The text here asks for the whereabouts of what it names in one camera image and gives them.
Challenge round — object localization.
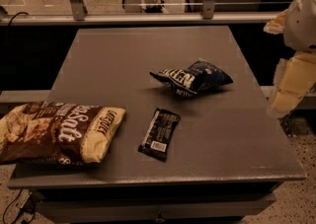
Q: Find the grey table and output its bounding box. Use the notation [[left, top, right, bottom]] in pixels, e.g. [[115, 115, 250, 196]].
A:
[[9, 26, 305, 223]]

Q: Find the black candy bar wrapper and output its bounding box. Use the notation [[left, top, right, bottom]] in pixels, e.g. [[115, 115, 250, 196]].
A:
[[138, 108, 181, 162]]

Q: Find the brown sea salt chip bag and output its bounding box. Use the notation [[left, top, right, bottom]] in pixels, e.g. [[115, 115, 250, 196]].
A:
[[0, 102, 125, 166]]

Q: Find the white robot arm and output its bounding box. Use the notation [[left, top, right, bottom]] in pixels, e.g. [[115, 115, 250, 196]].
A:
[[264, 0, 316, 118]]

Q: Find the blue chip bag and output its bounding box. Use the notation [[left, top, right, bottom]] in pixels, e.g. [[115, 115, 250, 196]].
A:
[[150, 60, 233, 97]]

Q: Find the black floor cable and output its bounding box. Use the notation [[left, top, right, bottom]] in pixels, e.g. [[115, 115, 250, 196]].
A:
[[1, 187, 38, 224]]

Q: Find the metal railing beam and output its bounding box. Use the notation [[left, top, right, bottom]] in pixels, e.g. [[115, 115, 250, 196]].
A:
[[0, 12, 278, 26]]

